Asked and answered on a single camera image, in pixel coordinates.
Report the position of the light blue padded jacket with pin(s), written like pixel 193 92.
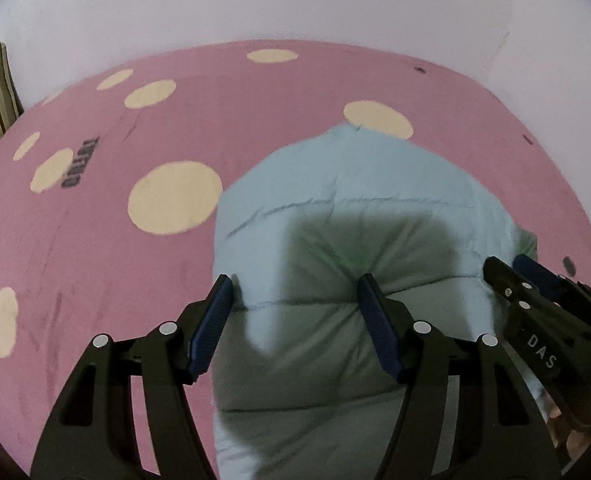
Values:
pixel 350 185

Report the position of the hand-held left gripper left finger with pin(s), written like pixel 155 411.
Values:
pixel 210 325

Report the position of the person's right hand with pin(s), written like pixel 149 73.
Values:
pixel 573 442

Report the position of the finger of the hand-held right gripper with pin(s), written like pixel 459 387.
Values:
pixel 503 280
pixel 535 272

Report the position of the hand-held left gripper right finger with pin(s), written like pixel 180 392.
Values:
pixel 380 330

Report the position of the pink bed sheet cream dots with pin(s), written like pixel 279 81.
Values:
pixel 100 260

